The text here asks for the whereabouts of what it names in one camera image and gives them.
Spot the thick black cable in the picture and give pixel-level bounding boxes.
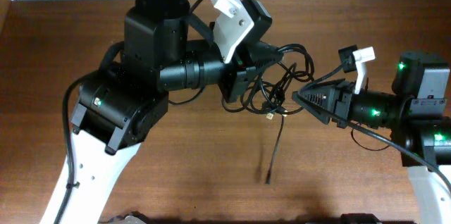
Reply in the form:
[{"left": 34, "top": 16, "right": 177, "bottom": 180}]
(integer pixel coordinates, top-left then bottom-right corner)
[{"left": 221, "top": 43, "right": 315, "bottom": 121}]

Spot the thin black usb cable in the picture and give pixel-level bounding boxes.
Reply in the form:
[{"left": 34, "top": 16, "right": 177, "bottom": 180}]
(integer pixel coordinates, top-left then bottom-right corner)
[{"left": 264, "top": 109, "right": 287, "bottom": 185}]

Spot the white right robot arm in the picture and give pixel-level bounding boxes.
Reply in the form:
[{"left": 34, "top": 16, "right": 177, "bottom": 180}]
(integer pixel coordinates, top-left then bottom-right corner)
[{"left": 292, "top": 46, "right": 450, "bottom": 223}]

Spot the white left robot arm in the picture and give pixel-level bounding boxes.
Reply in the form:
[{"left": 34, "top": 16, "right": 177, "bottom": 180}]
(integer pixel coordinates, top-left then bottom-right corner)
[{"left": 42, "top": 0, "right": 283, "bottom": 223}]

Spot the black right camera cable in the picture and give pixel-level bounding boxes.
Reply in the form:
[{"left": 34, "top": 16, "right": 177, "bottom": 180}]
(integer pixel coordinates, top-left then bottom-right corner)
[{"left": 297, "top": 56, "right": 451, "bottom": 193}]

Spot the black camera cable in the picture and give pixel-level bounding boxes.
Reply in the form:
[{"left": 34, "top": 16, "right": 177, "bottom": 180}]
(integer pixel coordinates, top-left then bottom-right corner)
[
  {"left": 52, "top": 0, "right": 221, "bottom": 224},
  {"left": 297, "top": 56, "right": 451, "bottom": 193}
]

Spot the black left camera cable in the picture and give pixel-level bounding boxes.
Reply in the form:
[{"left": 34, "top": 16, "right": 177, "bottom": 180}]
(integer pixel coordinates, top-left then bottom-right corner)
[{"left": 52, "top": 0, "right": 221, "bottom": 224}]

